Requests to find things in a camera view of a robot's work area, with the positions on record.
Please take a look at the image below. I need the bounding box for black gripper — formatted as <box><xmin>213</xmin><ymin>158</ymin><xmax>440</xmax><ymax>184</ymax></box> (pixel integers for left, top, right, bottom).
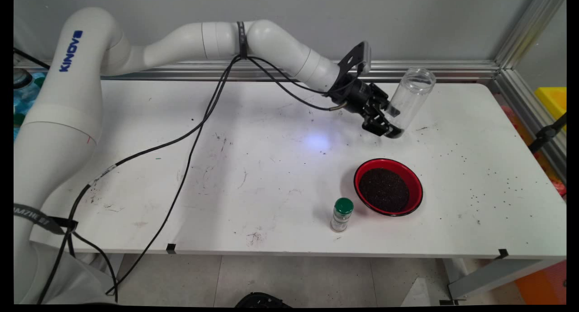
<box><xmin>332</xmin><ymin>76</ymin><xmax>404</xmax><ymax>139</ymax></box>

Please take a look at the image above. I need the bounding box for clear plastic jar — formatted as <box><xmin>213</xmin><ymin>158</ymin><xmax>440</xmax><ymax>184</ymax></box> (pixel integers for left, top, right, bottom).
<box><xmin>384</xmin><ymin>68</ymin><xmax>437</xmax><ymax>138</ymax></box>

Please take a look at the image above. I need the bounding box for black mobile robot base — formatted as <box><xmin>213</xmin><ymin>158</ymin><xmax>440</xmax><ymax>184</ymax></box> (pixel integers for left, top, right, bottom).
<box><xmin>234</xmin><ymin>292</ymin><xmax>292</xmax><ymax>309</ymax></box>

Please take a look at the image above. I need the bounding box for black seeds pile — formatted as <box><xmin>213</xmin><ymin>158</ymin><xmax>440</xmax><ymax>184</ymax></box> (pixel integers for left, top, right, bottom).
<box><xmin>359</xmin><ymin>167</ymin><xmax>410</xmax><ymax>213</ymax></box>

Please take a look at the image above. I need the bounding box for red bowl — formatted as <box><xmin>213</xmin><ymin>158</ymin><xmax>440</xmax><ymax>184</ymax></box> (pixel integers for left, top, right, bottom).
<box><xmin>353</xmin><ymin>158</ymin><xmax>424</xmax><ymax>217</ymax></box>

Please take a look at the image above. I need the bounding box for green capped spice bottle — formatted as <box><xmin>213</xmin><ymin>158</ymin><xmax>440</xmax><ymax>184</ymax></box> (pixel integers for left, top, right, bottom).
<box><xmin>330</xmin><ymin>198</ymin><xmax>354</xmax><ymax>233</ymax></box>

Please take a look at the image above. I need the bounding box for black clamp rod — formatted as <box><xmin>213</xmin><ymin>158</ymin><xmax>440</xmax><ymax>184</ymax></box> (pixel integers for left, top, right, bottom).
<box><xmin>528</xmin><ymin>113</ymin><xmax>567</xmax><ymax>153</ymax></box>

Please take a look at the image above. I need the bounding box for yellow plastic block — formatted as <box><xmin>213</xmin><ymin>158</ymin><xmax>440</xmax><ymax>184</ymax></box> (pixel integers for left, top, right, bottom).
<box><xmin>535</xmin><ymin>87</ymin><xmax>567</xmax><ymax>134</ymax></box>

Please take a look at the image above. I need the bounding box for red plastic item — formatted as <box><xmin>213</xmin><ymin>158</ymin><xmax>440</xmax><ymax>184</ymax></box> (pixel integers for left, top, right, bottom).
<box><xmin>551</xmin><ymin>176</ymin><xmax>567</xmax><ymax>199</ymax></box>

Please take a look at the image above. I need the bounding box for grey table leg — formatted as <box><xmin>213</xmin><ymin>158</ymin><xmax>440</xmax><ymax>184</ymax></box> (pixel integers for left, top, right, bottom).
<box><xmin>448</xmin><ymin>258</ymin><xmax>559</xmax><ymax>301</ymax></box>

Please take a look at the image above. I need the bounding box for orange floor item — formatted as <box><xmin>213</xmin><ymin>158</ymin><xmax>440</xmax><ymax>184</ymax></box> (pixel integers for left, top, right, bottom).
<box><xmin>516</xmin><ymin>260</ymin><xmax>567</xmax><ymax>304</ymax></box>

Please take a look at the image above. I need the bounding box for clear blue water bottle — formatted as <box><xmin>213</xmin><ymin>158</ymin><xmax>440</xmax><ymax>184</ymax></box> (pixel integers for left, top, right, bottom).
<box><xmin>14</xmin><ymin>68</ymin><xmax>48</xmax><ymax>141</ymax></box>

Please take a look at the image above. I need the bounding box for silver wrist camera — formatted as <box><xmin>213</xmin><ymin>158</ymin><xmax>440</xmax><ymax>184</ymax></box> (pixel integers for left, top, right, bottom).
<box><xmin>360</xmin><ymin>42</ymin><xmax>372</xmax><ymax>75</ymax></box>

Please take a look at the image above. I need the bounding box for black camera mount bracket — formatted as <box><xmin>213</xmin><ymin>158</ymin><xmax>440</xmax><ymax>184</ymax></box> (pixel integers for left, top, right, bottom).
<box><xmin>337</xmin><ymin>42</ymin><xmax>367</xmax><ymax>84</ymax></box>

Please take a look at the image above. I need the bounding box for long aluminium frame rail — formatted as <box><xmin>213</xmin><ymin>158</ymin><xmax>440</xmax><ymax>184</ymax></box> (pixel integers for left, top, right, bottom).
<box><xmin>14</xmin><ymin>59</ymin><xmax>500</xmax><ymax>83</ymax></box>

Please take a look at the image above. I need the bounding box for aluminium side rail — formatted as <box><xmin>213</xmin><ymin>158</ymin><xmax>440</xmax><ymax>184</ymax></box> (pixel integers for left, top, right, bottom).
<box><xmin>489</xmin><ymin>68</ymin><xmax>567</xmax><ymax>186</ymax></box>

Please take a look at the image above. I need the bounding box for black strap on arm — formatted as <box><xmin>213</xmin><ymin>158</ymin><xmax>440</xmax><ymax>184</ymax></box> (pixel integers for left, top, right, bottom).
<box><xmin>237</xmin><ymin>22</ymin><xmax>248</xmax><ymax>59</ymax></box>

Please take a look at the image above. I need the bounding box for aluminium frame post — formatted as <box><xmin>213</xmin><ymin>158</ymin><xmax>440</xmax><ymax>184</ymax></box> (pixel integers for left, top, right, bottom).
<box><xmin>494</xmin><ymin>0</ymin><xmax>566</xmax><ymax>71</ymax></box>

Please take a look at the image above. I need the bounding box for plain black cable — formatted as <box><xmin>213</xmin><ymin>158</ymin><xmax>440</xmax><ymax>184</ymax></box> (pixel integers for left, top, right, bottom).
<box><xmin>105</xmin><ymin>57</ymin><xmax>349</xmax><ymax>299</ymax></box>

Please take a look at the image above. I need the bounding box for black cable with white label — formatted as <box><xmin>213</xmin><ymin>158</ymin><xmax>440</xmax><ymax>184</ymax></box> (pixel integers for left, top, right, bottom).
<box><xmin>38</xmin><ymin>54</ymin><xmax>349</xmax><ymax>303</ymax></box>

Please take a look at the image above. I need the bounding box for thin black cable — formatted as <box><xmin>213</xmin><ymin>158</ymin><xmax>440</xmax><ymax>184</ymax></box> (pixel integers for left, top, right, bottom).
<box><xmin>14</xmin><ymin>47</ymin><xmax>50</xmax><ymax>71</ymax></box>

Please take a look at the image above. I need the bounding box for grey printed strap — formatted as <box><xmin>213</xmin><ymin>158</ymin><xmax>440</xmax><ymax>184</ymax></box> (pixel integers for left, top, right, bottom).
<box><xmin>14</xmin><ymin>203</ymin><xmax>78</xmax><ymax>236</ymax></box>

